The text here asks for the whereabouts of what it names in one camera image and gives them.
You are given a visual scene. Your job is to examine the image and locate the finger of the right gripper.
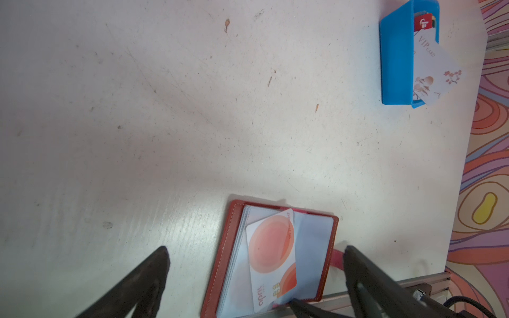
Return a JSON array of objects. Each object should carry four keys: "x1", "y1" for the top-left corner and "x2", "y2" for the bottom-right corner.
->
[{"x1": 289, "y1": 299, "x2": 350, "y2": 318}]

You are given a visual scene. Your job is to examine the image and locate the pink circles white card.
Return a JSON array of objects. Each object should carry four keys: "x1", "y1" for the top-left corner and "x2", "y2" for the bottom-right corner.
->
[{"x1": 246, "y1": 209, "x2": 297, "y2": 313}]

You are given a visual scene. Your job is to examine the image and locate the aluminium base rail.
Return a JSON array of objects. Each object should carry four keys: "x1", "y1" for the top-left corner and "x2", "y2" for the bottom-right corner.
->
[{"x1": 238, "y1": 272, "x2": 452, "y2": 318}]

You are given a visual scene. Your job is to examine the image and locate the blue plastic tray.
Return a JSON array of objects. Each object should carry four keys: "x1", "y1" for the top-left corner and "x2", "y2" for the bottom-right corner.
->
[{"x1": 379, "y1": 1, "x2": 440, "y2": 109}]

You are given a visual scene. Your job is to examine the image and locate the white VIP card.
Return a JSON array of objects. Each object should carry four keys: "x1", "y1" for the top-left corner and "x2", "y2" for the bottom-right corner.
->
[{"x1": 413, "y1": 29, "x2": 465, "y2": 105}]

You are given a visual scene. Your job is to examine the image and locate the red leather card holder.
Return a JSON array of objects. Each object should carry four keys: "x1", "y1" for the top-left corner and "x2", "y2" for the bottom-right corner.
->
[{"x1": 200, "y1": 200, "x2": 342, "y2": 317}]

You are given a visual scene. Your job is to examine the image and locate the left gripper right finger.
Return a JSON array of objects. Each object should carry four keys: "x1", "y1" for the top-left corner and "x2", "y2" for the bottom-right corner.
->
[{"x1": 343, "y1": 245, "x2": 457, "y2": 317}]

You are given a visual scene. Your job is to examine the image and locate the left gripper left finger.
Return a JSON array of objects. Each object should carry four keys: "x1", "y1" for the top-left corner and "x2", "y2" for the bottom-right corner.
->
[{"x1": 78, "y1": 246, "x2": 170, "y2": 317}]

